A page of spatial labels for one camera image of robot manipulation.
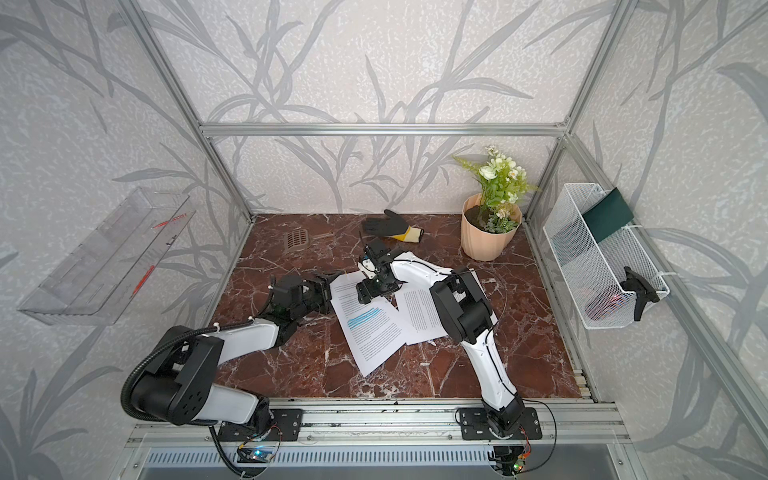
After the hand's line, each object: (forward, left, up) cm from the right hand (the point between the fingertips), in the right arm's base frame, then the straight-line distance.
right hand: (369, 295), depth 97 cm
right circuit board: (-44, -39, -1) cm, 59 cm away
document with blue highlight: (-12, -2, -1) cm, 12 cm away
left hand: (-1, +6, +12) cm, 13 cm away
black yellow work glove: (+30, -7, +1) cm, 31 cm away
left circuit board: (-43, +24, -1) cm, 49 cm away
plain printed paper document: (-7, -16, -2) cm, 18 cm away
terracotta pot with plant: (+18, -40, +15) cm, 47 cm away
